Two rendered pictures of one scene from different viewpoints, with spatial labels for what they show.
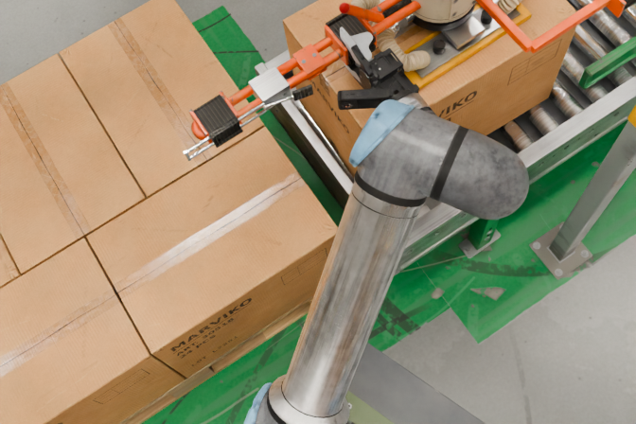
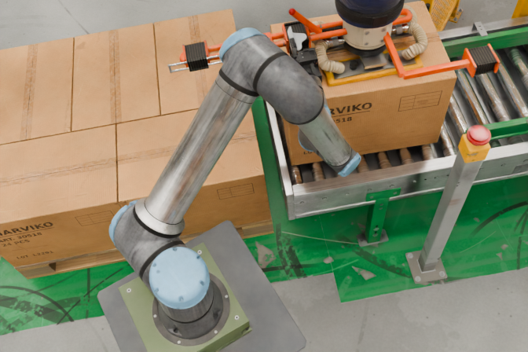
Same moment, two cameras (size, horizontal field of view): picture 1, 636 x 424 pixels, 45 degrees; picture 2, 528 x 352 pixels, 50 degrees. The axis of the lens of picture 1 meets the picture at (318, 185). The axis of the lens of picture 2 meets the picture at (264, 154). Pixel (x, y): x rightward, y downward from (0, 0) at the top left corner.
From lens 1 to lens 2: 0.62 m
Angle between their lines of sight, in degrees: 14
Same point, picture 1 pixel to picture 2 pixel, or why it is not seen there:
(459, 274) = (348, 254)
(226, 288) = not seen: hidden behind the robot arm
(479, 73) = (373, 89)
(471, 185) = (273, 82)
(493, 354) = (348, 313)
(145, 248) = (145, 142)
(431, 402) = (257, 280)
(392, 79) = (308, 66)
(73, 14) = not seen: hidden behind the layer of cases
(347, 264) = (198, 119)
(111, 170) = (148, 93)
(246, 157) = not seen: hidden behind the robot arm
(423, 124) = (262, 42)
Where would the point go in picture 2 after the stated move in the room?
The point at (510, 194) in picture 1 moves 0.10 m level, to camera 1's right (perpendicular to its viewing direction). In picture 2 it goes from (298, 100) to (342, 107)
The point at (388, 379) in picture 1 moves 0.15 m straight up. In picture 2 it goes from (237, 256) to (232, 236)
